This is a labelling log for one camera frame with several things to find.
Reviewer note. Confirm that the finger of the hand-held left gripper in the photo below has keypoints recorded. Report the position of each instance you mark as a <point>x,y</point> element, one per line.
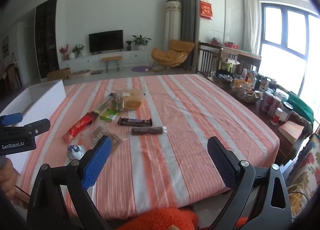
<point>37,126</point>
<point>11,118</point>

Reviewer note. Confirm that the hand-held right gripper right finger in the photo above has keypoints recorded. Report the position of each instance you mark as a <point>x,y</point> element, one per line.
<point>222,163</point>

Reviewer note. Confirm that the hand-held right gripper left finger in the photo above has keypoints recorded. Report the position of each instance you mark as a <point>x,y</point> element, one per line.
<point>96,167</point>

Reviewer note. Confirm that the white board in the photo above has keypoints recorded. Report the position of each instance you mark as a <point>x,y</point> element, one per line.
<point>42,102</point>

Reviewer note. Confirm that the long clear snack packet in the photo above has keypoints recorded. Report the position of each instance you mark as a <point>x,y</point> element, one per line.
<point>107,101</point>

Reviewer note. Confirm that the wicker basket of snacks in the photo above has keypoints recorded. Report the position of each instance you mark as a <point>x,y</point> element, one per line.
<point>246,92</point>

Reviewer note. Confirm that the person's left hand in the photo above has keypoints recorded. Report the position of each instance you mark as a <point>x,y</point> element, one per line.
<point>8,180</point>

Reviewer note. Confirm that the blue and white candy packet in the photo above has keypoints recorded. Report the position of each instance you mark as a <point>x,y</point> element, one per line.
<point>76,152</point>

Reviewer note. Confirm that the clear biscuit packet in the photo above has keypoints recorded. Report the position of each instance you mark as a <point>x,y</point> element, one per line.
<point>100,135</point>

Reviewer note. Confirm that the red snack packet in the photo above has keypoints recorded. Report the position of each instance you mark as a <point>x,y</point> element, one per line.
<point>78,126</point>

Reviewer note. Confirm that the orange striped tablecloth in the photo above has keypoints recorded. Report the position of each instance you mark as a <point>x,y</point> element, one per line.
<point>175,157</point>

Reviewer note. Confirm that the green snack packet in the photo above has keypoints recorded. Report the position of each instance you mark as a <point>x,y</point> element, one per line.
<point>108,115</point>

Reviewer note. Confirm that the cardboard box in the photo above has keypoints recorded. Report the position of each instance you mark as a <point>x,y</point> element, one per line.
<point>58,74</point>

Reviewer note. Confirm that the brown chocolate bar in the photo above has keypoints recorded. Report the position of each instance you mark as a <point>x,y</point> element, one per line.
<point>135,121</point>

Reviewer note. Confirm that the chocolate wafer in clear wrapper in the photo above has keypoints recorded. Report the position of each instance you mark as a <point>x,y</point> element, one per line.
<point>147,131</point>

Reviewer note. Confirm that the white bottle with red label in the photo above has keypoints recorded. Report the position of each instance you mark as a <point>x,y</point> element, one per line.
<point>276,116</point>

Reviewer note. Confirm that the bread in clear bag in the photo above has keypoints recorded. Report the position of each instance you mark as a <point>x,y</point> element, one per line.
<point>132,101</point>

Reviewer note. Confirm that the pink book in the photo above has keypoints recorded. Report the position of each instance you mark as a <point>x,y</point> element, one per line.
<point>291,131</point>

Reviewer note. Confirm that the white television cabinet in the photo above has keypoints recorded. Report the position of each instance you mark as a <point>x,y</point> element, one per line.
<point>82,61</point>

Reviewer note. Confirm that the red flower arrangement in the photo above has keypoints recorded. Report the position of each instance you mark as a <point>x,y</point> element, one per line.
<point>64,51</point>

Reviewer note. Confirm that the orange fuzzy clothing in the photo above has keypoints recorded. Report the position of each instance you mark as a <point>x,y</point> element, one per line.
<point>162,220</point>

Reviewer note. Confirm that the floral cushioned chair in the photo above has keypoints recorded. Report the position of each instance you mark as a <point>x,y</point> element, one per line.
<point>303,177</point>

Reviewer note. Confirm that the leafy plant in vase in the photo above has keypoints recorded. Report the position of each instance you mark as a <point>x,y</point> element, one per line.
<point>78,50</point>

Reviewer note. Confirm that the black tray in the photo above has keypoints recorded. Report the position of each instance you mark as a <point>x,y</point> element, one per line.
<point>223,77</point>

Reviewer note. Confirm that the dark glass display cabinet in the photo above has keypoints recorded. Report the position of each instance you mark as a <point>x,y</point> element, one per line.
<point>47,40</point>

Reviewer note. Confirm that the green cloth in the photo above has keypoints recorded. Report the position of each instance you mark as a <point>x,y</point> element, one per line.
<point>301,106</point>

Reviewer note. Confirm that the green plastic stool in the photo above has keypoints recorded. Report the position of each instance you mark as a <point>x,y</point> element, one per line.
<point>228,65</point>

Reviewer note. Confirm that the wooden bench with hairpin legs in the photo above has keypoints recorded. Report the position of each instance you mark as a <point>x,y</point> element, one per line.
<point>111,58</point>

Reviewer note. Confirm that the dark wooden chair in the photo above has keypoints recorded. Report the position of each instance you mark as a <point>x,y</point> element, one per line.
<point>208,60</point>

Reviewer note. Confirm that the purple round rug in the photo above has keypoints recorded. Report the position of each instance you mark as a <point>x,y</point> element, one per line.
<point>140,69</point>

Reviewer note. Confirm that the black television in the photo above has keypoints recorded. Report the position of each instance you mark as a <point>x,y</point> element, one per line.
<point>106,41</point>

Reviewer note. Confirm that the wooden dining table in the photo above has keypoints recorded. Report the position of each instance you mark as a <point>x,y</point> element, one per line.
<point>246,52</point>

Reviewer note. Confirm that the orange lounge chair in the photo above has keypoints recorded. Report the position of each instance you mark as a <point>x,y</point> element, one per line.
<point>172,55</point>

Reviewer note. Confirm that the small potted plant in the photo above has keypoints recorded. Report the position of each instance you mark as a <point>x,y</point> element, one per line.
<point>128,44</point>

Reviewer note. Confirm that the large potted plant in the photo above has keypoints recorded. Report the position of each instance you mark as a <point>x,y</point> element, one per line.
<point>140,41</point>

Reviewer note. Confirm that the window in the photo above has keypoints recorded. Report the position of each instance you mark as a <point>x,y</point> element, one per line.
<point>295,45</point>

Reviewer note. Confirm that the white curtain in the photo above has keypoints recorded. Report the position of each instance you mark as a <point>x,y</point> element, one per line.
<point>251,20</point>

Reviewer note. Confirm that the covered standing air conditioner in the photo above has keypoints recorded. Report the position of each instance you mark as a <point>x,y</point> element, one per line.
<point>173,25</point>

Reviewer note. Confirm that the grey curtain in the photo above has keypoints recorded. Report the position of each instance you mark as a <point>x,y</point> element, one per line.
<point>187,12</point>

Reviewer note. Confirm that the red wall hanging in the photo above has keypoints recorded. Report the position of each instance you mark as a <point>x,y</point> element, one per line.
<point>206,10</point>

